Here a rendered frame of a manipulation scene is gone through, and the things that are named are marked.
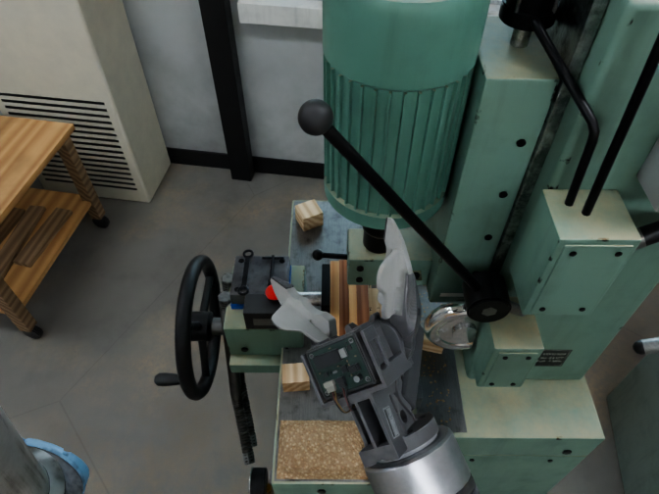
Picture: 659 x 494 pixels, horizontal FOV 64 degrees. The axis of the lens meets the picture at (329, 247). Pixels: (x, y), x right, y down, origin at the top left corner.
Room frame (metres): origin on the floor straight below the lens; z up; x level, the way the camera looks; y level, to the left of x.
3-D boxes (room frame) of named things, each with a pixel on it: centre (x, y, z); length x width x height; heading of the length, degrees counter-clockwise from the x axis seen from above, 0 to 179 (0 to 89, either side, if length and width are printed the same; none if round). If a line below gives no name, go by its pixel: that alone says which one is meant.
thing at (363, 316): (0.54, -0.06, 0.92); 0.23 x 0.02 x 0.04; 0
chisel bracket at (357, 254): (0.56, -0.10, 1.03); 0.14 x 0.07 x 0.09; 90
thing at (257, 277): (0.53, 0.12, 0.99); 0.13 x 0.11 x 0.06; 0
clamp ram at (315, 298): (0.54, 0.04, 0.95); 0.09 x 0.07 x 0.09; 0
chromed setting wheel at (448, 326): (0.44, -0.21, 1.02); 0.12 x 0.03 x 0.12; 90
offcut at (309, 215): (0.77, 0.04, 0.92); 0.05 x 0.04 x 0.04; 116
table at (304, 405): (0.54, 0.03, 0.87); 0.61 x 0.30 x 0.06; 0
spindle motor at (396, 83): (0.57, -0.08, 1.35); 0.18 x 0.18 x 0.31
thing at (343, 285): (0.52, -0.03, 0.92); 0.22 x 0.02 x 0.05; 0
